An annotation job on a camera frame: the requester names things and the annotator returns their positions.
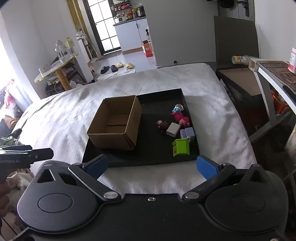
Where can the yellow curtain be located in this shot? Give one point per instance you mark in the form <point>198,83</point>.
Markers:
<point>74,14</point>

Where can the clear glass bottle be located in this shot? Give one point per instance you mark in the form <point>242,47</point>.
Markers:
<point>60,52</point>

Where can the beige slipper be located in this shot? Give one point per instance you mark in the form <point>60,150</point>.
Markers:
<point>120,64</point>
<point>129,66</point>

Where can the white charger block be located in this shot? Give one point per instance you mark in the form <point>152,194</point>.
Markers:
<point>173,130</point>

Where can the dark grey board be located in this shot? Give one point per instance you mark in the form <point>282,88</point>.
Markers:
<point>235,39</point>

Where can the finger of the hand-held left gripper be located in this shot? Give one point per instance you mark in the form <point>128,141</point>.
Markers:
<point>42,154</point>

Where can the black side table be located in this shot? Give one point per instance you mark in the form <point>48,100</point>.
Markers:
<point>242,92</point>

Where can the black slipper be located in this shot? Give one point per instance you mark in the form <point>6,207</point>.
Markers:
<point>105,69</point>
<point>114,68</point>

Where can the green hexagonal toy block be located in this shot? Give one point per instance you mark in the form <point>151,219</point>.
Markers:
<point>181,148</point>

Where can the orange carton box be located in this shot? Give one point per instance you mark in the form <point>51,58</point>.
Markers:
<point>147,49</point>

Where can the pink animal figure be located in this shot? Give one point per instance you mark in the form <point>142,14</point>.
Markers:
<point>182,120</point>

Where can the instant noodle cup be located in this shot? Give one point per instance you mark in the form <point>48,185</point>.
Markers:
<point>239,59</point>

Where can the black tray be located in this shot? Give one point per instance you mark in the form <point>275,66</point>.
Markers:
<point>150,150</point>

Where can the round gold side table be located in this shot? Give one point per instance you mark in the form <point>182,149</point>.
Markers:
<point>57,67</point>

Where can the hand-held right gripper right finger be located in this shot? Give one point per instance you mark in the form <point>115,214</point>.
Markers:
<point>205,166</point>

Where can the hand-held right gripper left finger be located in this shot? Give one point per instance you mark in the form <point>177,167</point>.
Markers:
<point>98,164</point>

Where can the pale blue cube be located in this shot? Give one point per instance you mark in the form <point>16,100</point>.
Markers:
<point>183,134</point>
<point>190,132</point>

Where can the white kitchen cabinet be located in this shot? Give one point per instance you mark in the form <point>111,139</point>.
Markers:
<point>129,34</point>

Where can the brown cardboard box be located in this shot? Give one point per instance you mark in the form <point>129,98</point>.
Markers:
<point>108,139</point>

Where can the white fuzzy blanket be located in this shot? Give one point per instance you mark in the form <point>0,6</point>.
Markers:
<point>69,111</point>

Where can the pink white container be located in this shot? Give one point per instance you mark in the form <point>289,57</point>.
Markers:
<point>292,61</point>

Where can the red packet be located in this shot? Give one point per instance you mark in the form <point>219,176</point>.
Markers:
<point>278,103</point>

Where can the mini beer mug toy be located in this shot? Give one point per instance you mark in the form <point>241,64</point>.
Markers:
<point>179,106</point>

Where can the black framed glass door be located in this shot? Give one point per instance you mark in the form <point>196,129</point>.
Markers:
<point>104,23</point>

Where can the white floor mat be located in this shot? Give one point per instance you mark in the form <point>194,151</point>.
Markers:
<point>120,73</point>

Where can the brown desk mat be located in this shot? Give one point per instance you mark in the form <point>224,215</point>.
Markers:
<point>279,71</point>

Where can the pile of clothes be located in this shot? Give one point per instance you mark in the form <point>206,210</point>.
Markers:
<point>9,99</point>

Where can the yellow label bottle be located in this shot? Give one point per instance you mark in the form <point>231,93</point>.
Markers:
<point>70,45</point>

